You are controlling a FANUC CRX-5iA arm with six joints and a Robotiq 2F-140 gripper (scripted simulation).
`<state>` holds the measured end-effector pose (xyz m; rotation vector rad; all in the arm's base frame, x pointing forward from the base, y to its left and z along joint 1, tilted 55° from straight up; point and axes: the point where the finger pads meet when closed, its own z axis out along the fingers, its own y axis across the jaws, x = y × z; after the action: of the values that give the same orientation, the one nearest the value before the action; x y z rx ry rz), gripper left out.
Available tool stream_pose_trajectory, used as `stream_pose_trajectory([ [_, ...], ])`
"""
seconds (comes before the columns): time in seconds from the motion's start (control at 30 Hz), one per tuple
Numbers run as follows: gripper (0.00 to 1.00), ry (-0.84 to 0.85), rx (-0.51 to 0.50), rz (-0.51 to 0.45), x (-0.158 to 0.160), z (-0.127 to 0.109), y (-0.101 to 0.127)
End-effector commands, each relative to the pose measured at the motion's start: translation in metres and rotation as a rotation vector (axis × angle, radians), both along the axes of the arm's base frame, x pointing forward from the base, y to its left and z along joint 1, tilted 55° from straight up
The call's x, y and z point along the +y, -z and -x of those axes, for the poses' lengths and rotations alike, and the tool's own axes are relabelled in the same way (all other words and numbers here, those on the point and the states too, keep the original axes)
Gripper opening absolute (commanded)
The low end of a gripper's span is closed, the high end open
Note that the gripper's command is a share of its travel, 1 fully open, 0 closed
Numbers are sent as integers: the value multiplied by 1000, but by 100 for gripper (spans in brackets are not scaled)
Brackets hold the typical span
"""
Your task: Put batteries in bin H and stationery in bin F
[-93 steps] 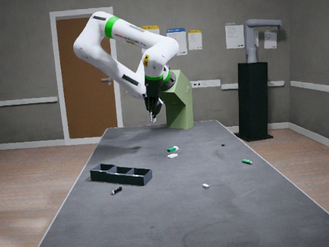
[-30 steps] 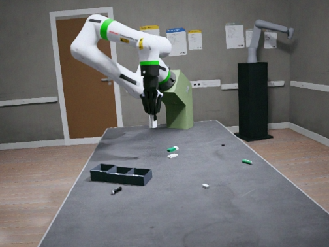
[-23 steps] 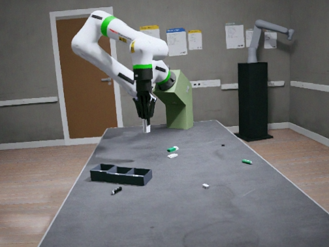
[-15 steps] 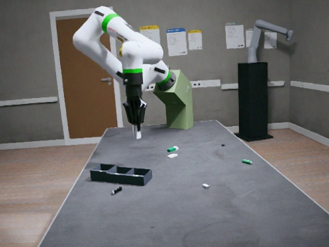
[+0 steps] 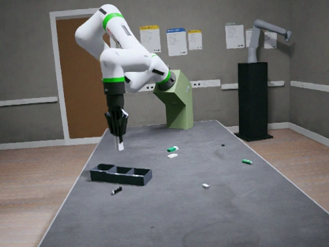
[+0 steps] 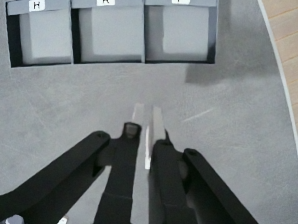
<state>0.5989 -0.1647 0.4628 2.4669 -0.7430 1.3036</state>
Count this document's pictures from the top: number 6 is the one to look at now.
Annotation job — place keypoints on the grey three-compartment bin rack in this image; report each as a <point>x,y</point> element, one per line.
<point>110,32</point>

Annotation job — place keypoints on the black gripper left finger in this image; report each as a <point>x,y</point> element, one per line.
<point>47,196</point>

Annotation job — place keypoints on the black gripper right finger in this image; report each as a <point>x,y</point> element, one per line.
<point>206,192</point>

